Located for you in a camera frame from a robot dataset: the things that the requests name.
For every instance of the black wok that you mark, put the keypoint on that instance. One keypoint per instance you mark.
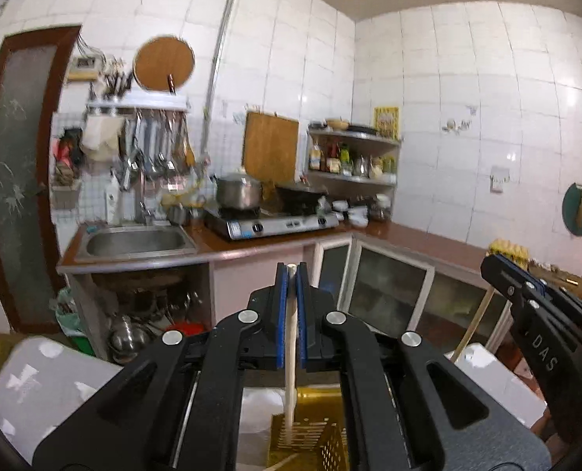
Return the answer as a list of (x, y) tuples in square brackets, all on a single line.
[(300, 198)]

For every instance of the grey polar bear tablecloth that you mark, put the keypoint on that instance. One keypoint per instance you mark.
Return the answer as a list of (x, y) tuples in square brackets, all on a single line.
[(43, 382)]

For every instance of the round wooden cutting board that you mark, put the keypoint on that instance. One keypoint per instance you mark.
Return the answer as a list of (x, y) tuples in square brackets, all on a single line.
[(163, 63)]

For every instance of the steel faucet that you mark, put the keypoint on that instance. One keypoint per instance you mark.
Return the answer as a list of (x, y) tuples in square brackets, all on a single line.
[(141, 201)]

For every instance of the yellow wall poster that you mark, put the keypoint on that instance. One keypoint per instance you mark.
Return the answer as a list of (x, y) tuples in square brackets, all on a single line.
[(387, 122)]

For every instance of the white wall socket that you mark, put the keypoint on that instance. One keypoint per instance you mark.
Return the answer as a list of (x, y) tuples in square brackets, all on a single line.
[(499, 177)]

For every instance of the yellow egg tray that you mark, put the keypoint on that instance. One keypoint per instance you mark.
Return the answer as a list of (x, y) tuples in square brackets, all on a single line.
[(518, 254)]

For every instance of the wall utensil rack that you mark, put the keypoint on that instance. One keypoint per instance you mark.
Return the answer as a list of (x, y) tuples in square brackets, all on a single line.
[(152, 142)]

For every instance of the green round wall plaque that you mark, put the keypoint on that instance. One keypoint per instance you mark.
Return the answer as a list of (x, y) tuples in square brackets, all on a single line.
[(571, 209)]

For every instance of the glass jar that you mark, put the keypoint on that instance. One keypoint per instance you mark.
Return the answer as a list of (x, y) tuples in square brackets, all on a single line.
[(380, 208)]

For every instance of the steel bowls under sink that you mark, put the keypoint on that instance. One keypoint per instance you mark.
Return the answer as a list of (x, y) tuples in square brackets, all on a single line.
[(127, 339)]

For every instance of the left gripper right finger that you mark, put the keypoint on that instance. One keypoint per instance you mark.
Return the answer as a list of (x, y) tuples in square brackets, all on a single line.
[(406, 407)]

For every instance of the white soap bottle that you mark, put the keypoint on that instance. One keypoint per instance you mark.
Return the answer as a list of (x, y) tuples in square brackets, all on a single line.
[(112, 197)]

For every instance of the beige wall control box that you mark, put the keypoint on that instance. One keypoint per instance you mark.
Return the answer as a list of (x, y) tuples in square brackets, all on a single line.
[(84, 69)]

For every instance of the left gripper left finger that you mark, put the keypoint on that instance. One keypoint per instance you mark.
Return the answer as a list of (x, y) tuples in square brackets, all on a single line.
[(189, 418)]

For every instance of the wooden chopstick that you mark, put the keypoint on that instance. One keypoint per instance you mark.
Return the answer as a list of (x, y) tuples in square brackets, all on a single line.
[(291, 331), (474, 324)]

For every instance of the yellow slotted utensil holder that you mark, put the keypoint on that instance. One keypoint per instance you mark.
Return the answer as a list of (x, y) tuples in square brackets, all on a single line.
[(316, 438)]

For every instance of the vertical metal pipe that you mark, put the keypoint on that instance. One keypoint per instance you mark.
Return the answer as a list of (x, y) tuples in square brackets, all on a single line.
[(214, 74)]

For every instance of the steel sink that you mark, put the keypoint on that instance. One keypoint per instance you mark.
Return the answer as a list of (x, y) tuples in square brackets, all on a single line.
[(134, 242)]

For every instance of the kitchen counter cabinets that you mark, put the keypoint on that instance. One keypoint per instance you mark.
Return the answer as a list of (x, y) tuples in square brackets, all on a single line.
[(392, 277)]

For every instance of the red bowl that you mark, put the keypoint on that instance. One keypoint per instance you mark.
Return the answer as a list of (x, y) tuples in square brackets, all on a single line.
[(188, 328)]

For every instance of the rectangular wooden cutting board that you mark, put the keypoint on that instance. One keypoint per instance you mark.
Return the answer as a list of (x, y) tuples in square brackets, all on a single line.
[(269, 147)]

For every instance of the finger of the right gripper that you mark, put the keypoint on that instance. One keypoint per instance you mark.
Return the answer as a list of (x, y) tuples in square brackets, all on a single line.
[(541, 294)]

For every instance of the dark framed glass door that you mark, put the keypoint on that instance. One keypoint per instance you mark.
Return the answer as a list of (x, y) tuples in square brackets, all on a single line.
[(33, 65)]

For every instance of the metal corner shelf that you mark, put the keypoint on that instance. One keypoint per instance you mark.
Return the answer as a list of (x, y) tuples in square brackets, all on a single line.
[(345, 161)]

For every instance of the steel gas stove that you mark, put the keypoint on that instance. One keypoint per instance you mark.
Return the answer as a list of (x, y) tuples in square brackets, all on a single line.
[(252, 224)]

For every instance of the steel cooking pot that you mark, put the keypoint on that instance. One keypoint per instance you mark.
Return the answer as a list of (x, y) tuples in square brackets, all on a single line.
[(237, 191)]

